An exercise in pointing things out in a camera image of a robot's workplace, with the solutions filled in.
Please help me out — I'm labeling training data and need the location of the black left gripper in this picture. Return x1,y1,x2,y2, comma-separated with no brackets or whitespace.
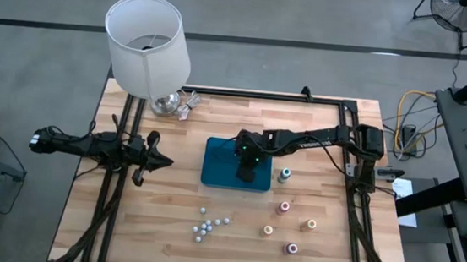
126,128,176,190

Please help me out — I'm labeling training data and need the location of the teal plastic bin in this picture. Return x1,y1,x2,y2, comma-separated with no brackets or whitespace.
199,135,275,194

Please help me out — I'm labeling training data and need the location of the green Chefmaster colouring bottle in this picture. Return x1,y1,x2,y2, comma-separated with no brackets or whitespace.
275,166,293,186

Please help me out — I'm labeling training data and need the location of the crumpled clear wrapper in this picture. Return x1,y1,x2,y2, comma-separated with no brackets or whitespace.
174,90,203,123

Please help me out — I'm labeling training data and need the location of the red Chefmaster colouring bottle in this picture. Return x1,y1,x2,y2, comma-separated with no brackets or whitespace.
275,199,291,217

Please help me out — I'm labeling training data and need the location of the black curved clamp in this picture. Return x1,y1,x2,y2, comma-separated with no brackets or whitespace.
299,85,315,102

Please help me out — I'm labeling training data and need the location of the yellow Chefmaster colouring bottle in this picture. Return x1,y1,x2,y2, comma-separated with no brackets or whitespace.
258,223,275,241

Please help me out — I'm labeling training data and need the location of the orange Chefmaster colouring bottle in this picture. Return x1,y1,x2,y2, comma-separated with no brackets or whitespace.
298,216,319,235

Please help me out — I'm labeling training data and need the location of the white shade silver table lamp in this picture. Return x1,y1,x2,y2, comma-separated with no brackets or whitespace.
96,0,198,120

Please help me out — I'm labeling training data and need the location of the black power strip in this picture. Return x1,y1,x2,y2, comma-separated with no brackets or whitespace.
399,123,420,153

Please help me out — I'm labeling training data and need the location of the white paper sheet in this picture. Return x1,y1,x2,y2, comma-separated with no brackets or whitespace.
386,177,423,230

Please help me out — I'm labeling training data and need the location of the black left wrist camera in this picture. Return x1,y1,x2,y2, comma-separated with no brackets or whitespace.
128,133,146,150

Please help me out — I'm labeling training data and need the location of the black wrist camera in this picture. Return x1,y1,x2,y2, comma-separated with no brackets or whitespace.
234,163,258,185
128,133,146,150

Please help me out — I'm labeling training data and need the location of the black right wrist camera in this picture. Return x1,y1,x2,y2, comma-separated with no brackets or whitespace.
234,163,258,185

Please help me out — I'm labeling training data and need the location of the black aluminium extrusion frame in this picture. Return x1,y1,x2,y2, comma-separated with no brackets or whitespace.
50,74,426,262

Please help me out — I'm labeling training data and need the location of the yellow cable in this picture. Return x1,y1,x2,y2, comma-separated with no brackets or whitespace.
392,88,439,157

